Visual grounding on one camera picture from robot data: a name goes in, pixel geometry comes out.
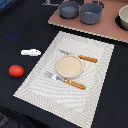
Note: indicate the red toy sausage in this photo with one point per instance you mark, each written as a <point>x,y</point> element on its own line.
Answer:
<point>16,71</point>

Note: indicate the grey frying pan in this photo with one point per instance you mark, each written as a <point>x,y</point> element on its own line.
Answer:
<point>68,9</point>

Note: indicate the brown stove board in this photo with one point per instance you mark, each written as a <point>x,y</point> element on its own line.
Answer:
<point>106,27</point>

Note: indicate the round beige plate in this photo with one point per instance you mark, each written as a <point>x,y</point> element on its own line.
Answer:
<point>69,66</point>

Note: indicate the woven beige placemat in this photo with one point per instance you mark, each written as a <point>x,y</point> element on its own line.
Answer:
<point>59,98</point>

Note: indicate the grey pot with lid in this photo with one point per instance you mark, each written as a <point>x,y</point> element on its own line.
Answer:
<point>90,13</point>

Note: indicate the beige bowl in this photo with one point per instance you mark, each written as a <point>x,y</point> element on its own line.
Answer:
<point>123,14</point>

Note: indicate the wooden handled knife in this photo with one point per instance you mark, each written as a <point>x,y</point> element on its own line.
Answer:
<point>80,56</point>

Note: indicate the wooden handled fork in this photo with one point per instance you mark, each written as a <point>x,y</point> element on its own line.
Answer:
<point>56,77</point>

